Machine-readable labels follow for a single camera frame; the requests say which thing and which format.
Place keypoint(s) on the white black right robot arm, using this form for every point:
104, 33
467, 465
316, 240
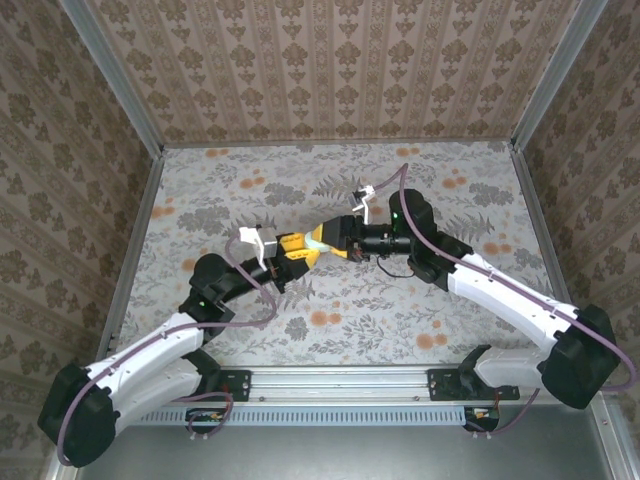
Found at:
510, 300

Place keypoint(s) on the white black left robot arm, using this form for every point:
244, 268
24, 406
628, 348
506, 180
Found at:
150, 360

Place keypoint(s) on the floral patterned table covering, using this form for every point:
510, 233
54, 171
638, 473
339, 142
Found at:
350, 340

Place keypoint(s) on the small left circuit board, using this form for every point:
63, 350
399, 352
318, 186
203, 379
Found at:
205, 419

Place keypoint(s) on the small circuit board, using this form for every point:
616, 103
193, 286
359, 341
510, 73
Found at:
205, 419
482, 418

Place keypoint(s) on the grey metal sheet panel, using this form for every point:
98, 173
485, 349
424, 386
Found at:
325, 455

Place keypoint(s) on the small right circuit board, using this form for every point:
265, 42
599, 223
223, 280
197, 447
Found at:
482, 418

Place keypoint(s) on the aluminium table side rail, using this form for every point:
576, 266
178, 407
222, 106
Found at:
134, 250
550, 250

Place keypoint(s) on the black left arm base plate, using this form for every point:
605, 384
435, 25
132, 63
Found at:
240, 385

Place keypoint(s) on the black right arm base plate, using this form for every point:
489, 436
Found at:
440, 385

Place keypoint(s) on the aluminium frame post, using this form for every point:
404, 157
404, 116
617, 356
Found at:
556, 75
114, 75

